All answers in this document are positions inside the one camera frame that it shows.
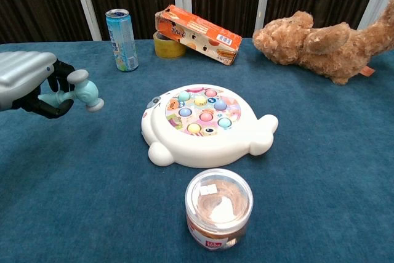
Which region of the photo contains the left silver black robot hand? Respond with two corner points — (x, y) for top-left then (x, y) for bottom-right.
(0, 51), (76, 119)

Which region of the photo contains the light blue toy hammer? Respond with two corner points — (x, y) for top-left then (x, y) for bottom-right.
(38, 69), (105, 113)

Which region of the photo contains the white whack-a-mole toy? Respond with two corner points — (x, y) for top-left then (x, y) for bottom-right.
(140, 84), (279, 169)

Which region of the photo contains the dark brown curtain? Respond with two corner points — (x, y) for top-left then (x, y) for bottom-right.
(0, 0), (385, 45)

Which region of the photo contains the blue drink can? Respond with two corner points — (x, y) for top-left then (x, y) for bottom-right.
(105, 8), (140, 72)

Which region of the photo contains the yellow tape roll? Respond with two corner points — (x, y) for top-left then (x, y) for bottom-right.
(153, 31), (188, 60)

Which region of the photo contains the orange cardboard box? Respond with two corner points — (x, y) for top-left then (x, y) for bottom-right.
(155, 4), (243, 66)

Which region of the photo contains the clear round plastic jar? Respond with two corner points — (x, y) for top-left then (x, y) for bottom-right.
(184, 168), (254, 252)

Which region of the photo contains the blue felt table mat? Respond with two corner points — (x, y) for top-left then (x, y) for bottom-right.
(0, 38), (394, 263)

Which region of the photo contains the brown plush teddy bear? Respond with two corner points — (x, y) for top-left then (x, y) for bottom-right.
(252, 0), (394, 86)

